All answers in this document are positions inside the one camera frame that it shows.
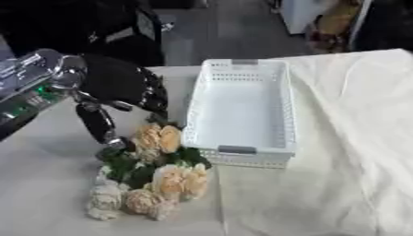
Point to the brown patterned bag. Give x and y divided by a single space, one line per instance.
331 27

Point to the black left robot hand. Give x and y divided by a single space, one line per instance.
119 81

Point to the cream artificial flower bouquet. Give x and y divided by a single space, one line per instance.
150 172

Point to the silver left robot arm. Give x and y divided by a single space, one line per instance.
33 83

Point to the black chair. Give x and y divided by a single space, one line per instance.
80 27

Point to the white cabinet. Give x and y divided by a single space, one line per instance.
301 14

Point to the white plastic basket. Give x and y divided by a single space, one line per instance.
242 107

